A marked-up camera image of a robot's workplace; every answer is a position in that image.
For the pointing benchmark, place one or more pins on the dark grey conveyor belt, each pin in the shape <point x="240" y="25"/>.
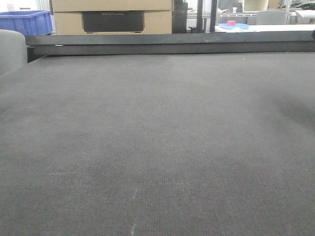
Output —
<point x="159" y="145"/>

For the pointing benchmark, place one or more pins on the cardboard box with black print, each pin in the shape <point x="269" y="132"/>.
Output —
<point x="82" y="17"/>

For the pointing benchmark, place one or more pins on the white background table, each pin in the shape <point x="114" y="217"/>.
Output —
<point x="265" y="28"/>

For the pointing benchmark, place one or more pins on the pink block in tray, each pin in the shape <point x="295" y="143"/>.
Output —
<point x="231" y="23"/>

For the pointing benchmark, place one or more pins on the grey office chair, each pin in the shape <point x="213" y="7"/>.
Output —
<point x="271" y="17"/>

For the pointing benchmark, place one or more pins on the blue plastic crate background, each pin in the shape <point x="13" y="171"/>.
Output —
<point x="32" y="22"/>

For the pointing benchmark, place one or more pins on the black vertical post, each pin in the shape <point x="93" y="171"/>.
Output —
<point x="199" y="16"/>

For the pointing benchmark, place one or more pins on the black conveyor side rail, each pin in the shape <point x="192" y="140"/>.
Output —
<point x="172" y="44"/>

